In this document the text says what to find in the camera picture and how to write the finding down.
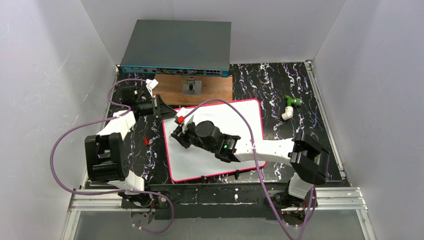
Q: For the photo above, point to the aluminium frame rail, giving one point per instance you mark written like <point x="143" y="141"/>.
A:
<point x="310" y="72"/>

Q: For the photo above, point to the brown wooden board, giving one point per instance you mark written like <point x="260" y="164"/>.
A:
<point x="213" y="87"/>

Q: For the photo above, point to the grey blue network switch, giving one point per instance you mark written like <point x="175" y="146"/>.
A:
<point x="179" y="47"/>

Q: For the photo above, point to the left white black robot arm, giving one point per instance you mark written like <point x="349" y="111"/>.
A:
<point x="106" y="157"/>

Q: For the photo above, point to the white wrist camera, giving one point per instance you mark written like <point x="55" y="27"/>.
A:
<point x="183" y="122"/>
<point x="151" y="84"/>

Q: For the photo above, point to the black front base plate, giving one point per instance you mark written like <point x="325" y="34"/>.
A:
<point x="216" y="200"/>

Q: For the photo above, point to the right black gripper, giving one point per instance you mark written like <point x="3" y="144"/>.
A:
<point x="180" y="133"/>

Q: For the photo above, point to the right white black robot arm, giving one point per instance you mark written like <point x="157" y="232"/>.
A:
<point x="303" y="153"/>

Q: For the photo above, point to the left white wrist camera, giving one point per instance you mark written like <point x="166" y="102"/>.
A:
<point x="151" y="84"/>

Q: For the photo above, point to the red marker cap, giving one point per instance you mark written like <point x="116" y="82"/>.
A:
<point x="146" y="141"/>

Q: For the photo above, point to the small grey metal bracket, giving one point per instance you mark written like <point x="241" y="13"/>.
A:
<point x="192" y="86"/>

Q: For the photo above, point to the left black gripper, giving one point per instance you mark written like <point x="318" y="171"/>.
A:
<point x="156" y="107"/>

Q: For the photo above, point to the white pipe elbow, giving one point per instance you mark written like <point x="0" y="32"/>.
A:
<point x="288" y="113"/>

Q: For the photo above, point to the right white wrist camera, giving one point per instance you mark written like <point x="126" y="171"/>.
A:
<point x="183" y="122"/>

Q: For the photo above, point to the pink framed whiteboard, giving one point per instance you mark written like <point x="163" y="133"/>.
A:
<point x="233" y="119"/>

